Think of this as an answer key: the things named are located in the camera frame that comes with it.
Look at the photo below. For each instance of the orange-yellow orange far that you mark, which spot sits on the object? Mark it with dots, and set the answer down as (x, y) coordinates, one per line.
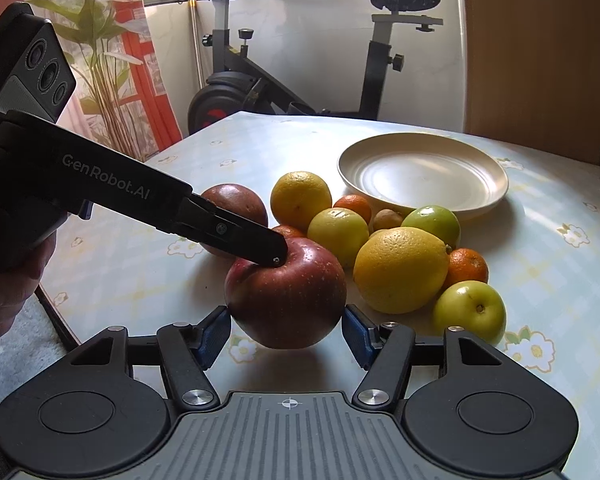
(298, 197)

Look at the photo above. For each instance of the floral tablecloth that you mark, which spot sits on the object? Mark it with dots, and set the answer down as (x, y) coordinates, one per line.
(541, 244)

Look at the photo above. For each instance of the person's left hand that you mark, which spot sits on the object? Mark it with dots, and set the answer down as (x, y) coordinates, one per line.
(17, 286)

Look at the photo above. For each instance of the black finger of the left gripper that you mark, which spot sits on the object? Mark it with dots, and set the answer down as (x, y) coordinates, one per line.
(201, 221)

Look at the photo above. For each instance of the green potted plant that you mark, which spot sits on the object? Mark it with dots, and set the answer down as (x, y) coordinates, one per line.
(91, 38)

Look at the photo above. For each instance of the small tangerine hidden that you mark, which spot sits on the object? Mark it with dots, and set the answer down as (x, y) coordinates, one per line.
(288, 231)

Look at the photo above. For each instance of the green apple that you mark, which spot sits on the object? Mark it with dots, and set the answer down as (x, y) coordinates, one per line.
(438, 221)

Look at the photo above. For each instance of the small tangerine right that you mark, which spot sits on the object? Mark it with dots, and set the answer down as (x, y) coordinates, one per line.
(465, 265)

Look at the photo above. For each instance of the dark red-brown apple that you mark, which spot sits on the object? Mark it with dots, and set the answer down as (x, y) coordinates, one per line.
(238, 199)

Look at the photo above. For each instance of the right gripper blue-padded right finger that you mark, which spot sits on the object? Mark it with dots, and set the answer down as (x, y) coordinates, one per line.
(385, 355)

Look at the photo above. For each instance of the cream round plate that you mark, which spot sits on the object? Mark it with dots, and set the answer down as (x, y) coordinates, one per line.
(407, 170)

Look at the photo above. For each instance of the large yellow orange near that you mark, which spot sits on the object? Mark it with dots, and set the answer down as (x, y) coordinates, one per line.
(399, 270)

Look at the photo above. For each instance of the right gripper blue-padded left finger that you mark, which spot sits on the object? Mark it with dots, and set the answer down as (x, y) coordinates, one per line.
(187, 351)

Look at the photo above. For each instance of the wooden board headboard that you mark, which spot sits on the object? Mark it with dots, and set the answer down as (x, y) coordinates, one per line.
(533, 74)

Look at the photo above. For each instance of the small tangerine by plate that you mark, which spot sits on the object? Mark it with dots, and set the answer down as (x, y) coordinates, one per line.
(356, 203)

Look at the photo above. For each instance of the yellow-green round fruit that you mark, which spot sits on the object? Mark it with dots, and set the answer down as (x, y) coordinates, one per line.
(340, 230)

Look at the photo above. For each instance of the red patterned curtain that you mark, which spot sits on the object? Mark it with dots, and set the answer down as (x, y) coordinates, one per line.
(146, 107)

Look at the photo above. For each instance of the small brown fruit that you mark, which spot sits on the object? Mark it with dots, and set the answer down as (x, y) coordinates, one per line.
(386, 219)

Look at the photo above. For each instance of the green-yellow apple near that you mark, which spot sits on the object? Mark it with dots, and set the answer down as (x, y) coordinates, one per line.
(474, 305)

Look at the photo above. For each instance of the large red apple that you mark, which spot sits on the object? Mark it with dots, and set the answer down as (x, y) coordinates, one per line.
(291, 307)

